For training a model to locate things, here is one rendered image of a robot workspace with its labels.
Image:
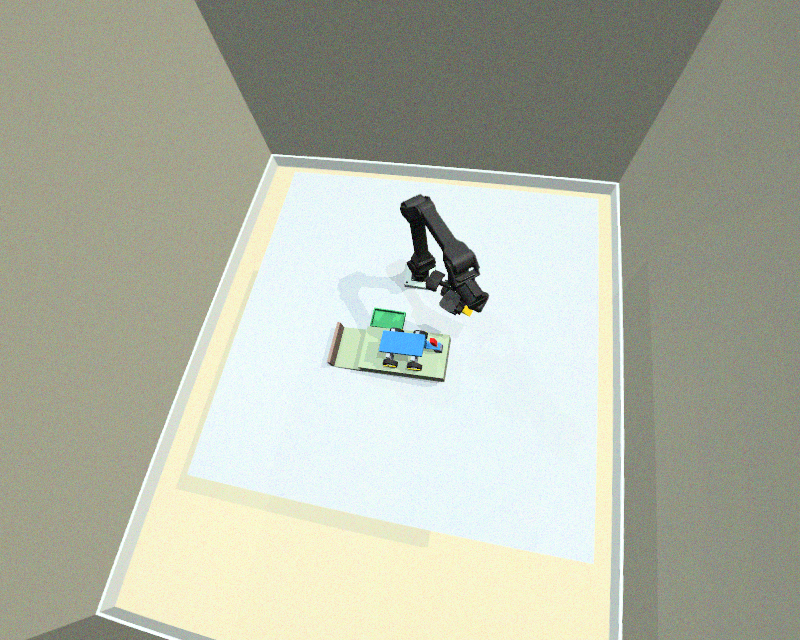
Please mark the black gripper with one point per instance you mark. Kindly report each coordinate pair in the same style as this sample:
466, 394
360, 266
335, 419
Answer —
435, 279

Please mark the blue trolley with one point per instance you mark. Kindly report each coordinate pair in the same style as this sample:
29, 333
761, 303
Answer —
396, 341

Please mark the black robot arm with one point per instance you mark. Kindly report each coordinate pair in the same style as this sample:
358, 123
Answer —
457, 256

